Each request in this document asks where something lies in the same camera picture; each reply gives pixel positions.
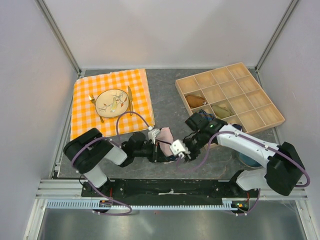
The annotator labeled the brown rolled cloth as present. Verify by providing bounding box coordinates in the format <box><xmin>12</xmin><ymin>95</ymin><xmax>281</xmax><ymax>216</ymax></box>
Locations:
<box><xmin>185</xmin><ymin>94</ymin><xmax>207</xmax><ymax>109</ymax></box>

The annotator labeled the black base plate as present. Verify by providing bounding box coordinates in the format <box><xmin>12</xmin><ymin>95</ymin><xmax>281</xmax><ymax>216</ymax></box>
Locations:
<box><xmin>82</xmin><ymin>177</ymin><xmax>258</xmax><ymax>207</ymax></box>

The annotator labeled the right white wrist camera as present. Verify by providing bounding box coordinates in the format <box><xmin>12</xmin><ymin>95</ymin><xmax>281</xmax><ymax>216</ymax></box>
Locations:
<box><xmin>169</xmin><ymin>139</ymin><xmax>191</xmax><ymax>159</ymax></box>

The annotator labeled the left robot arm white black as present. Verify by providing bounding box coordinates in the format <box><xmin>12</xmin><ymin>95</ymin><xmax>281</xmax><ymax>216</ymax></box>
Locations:
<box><xmin>63</xmin><ymin>128</ymin><xmax>170</xmax><ymax>197</ymax></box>

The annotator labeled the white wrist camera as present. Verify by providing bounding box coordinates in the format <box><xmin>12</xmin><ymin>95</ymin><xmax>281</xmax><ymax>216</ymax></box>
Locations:
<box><xmin>169</xmin><ymin>139</ymin><xmax>191</xmax><ymax>159</ymax></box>
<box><xmin>147</xmin><ymin>126</ymin><xmax>161</xmax><ymax>145</ymax></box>

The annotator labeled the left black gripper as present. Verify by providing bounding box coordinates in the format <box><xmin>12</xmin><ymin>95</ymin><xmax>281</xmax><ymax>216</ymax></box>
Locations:
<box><xmin>133</xmin><ymin>140</ymin><xmax>169</xmax><ymax>163</ymax></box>

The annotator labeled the white slotted cable duct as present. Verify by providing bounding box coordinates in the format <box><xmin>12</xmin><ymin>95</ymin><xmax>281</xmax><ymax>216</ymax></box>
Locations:
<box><xmin>46</xmin><ymin>198</ymin><xmax>238</xmax><ymax>211</ymax></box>

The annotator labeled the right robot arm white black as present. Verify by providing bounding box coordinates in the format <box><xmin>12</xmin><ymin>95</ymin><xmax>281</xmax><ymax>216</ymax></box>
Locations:
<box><xmin>175</xmin><ymin>113</ymin><xmax>311</xmax><ymax>197</ymax></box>

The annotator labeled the gold fork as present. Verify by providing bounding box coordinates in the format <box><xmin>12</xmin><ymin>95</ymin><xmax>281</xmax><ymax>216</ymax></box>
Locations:
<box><xmin>88</xmin><ymin>93</ymin><xmax>104</xmax><ymax>123</ymax></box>

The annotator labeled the orange white checkered cloth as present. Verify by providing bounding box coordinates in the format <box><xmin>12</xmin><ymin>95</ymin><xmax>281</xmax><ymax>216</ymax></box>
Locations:
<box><xmin>70</xmin><ymin>68</ymin><xmax>155</xmax><ymax>140</ymax></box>

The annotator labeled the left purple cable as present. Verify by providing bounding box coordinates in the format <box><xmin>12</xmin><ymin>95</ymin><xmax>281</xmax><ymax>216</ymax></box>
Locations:
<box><xmin>71</xmin><ymin>111</ymin><xmax>153</xmax><ymax>170</ymax></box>

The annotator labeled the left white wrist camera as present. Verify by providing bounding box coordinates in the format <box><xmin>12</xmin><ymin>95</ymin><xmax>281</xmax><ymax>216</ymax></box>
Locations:
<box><xmin>147</xmin><ymin>126</ymin><xmax>161</xmax><ymax>145</ymax></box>

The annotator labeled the wooden compartment tray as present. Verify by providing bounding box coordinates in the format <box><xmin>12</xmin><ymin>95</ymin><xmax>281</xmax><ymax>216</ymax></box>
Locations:
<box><xmin>175</xmin><ymin>62</ymin><xmax>285</xmax><ymax>134</ymax></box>

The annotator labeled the gold knife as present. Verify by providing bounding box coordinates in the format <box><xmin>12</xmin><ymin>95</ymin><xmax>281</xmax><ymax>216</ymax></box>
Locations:
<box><xmin>127</xmin><ymin>86</ymin><xmax>133</xmax><ymax>116</ymax></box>

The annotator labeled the beige floral plate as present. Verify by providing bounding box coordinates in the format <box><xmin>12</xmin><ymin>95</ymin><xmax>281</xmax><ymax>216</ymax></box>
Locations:
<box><xmin>96</xmin><ymin>89</ymin><xmax>129</xmax><ymax>118</ymax></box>

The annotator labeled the striped rolled sock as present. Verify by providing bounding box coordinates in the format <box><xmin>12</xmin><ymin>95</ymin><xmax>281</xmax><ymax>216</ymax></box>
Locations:
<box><xmin>197</xmin><ymin>109</ymin><xmax>216</xmax><ymax>122</ymax></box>

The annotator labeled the pink underwear navy trim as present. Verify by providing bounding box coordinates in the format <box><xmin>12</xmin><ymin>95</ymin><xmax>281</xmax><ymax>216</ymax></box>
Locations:
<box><xmin>156</xmin><ymin>127</ymin><xmax>178</xmax><ymax>163</ymax></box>

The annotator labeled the navy rolled cloth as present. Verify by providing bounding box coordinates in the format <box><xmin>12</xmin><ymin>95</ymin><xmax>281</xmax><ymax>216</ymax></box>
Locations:
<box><xmin>231</xmin><ymin>123</ymin><xmax>243</xmax><ymax>131</ymax></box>

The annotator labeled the blue ceramic bowl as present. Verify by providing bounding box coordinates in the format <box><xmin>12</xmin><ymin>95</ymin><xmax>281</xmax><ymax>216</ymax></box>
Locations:
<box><xmin>238</xmin><ymin>152</ymin><xmax>261</xmax><ymax>168</ymax></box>

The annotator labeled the olive rolled cloth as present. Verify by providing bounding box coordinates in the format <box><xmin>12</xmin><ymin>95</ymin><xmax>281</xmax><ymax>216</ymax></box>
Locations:
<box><xmin>211</xmin><ymin>105</ymin><xmax>234</xmax><ymax>119</ymax></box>

